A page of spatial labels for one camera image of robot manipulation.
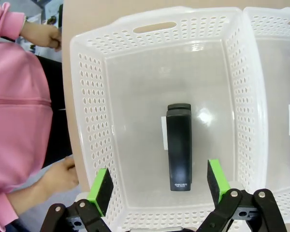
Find person's left forearm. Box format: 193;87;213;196
0;0;25;42

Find person's black trousers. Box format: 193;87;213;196
36;55;73;168

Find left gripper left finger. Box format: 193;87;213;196
41;168;115;232

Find person in pink hoodie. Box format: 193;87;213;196
0;0;54;232

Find black stapler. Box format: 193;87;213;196
166;103;192;192

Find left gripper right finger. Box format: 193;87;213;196
197;159;287;232

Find person's left hand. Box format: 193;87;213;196
20;22;62;52

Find person's right forearm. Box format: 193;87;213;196
0;173;49;232

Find white perforated plastic basket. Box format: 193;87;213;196
69;7;269;232
243;6;290;223

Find person's right hand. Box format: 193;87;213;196
42;156;79;194

